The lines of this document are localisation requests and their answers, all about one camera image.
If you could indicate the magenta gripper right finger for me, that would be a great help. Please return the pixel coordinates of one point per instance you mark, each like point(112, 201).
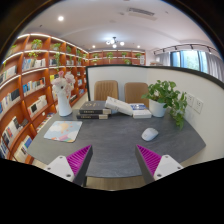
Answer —
point(153, 166)

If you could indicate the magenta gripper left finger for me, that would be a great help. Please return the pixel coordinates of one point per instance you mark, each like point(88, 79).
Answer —
point(73, 167)

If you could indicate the white computer mouse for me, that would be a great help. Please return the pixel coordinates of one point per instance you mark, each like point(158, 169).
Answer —
point(149, 134)

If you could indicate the colourful map mouse pad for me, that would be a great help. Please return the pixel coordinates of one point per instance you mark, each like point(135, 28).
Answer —
point(63, 131)

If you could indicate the dark bottom book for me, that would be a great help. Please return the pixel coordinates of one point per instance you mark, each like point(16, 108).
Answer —
point(92, 116)

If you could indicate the dark book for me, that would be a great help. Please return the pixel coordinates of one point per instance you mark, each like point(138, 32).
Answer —
point(92, 116)
point(94, 107)

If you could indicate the white blue book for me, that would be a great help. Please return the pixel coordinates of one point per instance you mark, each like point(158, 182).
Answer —
point(140, 111)

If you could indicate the white plant pot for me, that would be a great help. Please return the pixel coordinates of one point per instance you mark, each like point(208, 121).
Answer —
point(157, 109)

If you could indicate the dark top book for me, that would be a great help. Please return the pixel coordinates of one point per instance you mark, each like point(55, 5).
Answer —
point(94, 107)

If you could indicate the white hand-shaped vase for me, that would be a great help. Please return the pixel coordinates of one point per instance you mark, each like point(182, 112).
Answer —
point(64, 107)

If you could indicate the green potted plant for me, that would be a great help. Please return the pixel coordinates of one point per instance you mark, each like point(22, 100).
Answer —
point(165, 92)

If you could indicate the open white book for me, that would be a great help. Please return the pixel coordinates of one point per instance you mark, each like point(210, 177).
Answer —
point(119, 106)

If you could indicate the right tan chair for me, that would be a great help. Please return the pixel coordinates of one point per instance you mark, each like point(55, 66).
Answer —
point(134, 92)

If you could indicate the tan chair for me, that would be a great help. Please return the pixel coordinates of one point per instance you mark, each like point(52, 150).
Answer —
point(134, 92)
point(104, 89)

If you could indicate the orange wooden bookshelf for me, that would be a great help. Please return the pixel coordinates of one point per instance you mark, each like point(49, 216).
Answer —
point(26, 97)

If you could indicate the left tan chair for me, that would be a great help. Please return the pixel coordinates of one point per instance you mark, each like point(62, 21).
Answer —
point(104, 89)

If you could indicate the pink white flower bouquet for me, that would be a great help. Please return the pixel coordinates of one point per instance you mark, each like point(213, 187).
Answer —
point(63, 84)

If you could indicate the grey window curtain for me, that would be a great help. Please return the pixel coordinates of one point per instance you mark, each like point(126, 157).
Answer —
point(215, 66)

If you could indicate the ceiling chandelier lamp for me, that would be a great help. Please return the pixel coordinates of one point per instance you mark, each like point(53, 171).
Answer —
point(114, 42)

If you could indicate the ceiling air vent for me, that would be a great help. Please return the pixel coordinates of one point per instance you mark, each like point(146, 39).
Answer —
point(141, 13)

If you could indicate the white wall socket pair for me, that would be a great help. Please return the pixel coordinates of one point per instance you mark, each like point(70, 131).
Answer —
point(195, 103)

